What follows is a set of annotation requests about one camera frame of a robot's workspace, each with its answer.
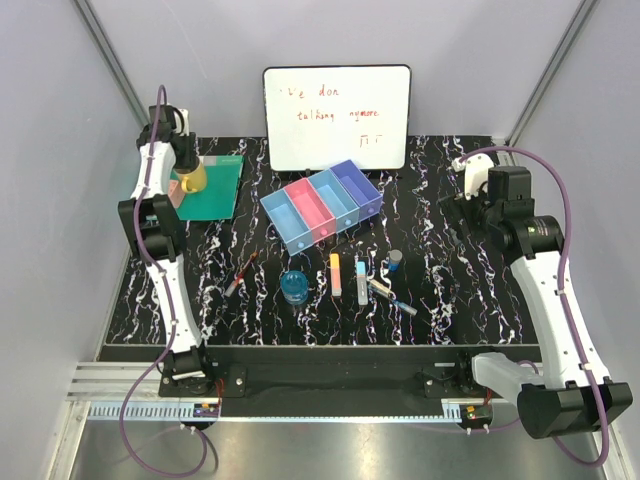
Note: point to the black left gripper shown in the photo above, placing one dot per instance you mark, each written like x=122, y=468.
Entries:
x=187, y=161

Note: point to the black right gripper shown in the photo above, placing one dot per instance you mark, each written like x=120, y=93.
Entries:
x=457, y=205

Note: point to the yellow mug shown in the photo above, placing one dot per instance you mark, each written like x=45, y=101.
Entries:
x=193, y=181

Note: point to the blue grey glue stick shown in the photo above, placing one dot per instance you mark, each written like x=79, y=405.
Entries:
x=395, y=257

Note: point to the light blue bin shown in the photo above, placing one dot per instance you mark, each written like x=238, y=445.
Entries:
x=337, y=199
x=288, y=222

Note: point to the purple bin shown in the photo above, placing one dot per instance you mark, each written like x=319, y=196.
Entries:
x=357, y=184

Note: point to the pink bin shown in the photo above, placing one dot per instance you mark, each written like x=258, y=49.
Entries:
x=313, y=210

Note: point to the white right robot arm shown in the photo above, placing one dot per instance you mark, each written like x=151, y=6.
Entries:
x=575, y=392

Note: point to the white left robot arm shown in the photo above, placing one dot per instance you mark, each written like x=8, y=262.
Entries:
x=157, y=237

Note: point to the pink cube block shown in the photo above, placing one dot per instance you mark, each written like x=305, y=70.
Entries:
x=175, y=193

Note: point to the blue clear pen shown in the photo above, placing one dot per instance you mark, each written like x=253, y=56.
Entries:
x=401, y=305

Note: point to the black marble pattern mat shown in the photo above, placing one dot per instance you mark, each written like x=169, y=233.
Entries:
x=461, y=289

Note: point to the red pen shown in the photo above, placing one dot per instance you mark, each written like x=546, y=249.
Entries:
x=240, y=276

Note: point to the small whiteboard with red writing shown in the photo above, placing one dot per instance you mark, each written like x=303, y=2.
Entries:
x=319, y=116

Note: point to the blue white highlighter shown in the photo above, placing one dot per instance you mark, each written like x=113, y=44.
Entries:
x=362, y=284

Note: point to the orange highlighter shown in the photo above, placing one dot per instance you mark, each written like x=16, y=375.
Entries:
x=335, y=274

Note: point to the blue ink bottle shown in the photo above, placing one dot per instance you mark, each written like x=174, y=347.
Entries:
x=294, y=286

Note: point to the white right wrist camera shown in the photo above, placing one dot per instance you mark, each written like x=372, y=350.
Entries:
x=475, y=171

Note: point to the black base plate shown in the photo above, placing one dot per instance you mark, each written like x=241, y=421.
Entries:
x=390, y=377

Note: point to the white slotted cable duct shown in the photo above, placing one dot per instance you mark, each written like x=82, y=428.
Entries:
x=439, y=412

